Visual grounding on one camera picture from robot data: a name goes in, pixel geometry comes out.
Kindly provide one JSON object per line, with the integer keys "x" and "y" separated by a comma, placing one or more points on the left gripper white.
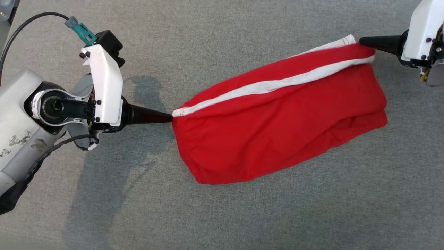
{"x": 105, "y": 86}

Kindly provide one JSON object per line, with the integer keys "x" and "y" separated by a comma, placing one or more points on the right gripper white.
{"x": 423, "y": 27}

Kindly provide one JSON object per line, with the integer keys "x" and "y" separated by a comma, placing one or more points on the red shorts white side stripe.
{"x": 270, "y": 132}

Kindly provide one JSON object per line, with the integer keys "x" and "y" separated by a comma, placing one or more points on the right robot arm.
{"x": 435, "y": 74}

